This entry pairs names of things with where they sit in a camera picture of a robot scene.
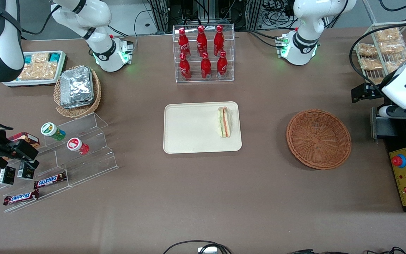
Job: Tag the teal snack packet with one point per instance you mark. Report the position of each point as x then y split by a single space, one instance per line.
54 56
28 59

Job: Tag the red brown chocolate box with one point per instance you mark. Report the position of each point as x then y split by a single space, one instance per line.
30 137

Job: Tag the red lid snack cup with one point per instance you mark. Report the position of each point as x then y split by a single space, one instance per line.
77 145

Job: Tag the red cola bottle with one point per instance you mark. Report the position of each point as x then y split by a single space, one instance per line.
219 39
205 66
185 67
222 65
183 42
201 40

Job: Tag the grey box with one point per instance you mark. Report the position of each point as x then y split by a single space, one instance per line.
382 125

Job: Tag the clear bag brown pastry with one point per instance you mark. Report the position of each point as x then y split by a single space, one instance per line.
388 34
367 49
392 47
370 64

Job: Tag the empty brown wicker basket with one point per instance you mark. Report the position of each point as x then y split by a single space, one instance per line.
318 139

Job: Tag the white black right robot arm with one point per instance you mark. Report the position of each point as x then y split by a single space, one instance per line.
100 38

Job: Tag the black equipment rack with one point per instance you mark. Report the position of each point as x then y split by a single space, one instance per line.
206 12

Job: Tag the Snickers chocolate bar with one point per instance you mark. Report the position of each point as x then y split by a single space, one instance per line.
49 181
20 198

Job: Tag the red emergency stop button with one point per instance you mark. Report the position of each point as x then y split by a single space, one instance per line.
397 161

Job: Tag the cream rectangular serving tray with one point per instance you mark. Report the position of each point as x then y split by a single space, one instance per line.
192 128

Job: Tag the small black carton box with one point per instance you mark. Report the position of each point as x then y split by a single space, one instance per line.
6 175
25 171

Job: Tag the clear bag beige snack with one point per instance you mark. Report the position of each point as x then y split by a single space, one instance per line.
40 58
48 70
29 72

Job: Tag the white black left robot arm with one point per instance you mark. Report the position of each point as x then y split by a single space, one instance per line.
303 46

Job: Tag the clear acrylic bottle rack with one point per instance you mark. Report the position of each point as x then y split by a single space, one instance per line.
203 76

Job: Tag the wicker basket with foil packs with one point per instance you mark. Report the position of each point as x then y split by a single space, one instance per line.
79 111

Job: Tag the green snack cup white lid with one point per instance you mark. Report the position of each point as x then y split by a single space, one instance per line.
52 130

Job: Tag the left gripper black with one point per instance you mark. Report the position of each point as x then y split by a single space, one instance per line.
373 90

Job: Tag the white plastic snack bin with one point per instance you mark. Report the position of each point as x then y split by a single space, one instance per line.
12 83

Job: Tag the silver foil wrapped pack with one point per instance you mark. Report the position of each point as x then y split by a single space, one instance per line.
77 86

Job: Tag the plastic triangle sandwich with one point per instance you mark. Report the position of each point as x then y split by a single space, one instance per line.
225 121

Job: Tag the clear acrylic stepped stand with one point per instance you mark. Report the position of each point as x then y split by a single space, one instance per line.
90 155

